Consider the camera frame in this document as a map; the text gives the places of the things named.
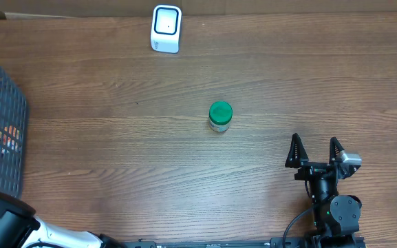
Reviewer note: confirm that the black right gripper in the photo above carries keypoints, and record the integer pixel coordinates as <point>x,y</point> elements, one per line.
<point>296,158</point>

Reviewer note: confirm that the green lid jar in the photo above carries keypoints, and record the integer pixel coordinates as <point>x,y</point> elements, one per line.
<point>219,116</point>

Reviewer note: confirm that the orange white small packet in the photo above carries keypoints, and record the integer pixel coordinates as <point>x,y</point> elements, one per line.
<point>9,140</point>

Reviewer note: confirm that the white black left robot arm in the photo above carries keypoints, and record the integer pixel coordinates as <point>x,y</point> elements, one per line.
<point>20,227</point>

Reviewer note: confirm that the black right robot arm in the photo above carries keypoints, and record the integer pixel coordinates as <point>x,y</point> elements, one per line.
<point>336,216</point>

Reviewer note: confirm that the white barcode scanner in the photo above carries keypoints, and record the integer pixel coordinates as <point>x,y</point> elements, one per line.
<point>165,29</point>

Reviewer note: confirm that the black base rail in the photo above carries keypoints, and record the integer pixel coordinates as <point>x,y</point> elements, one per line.
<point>272,243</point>

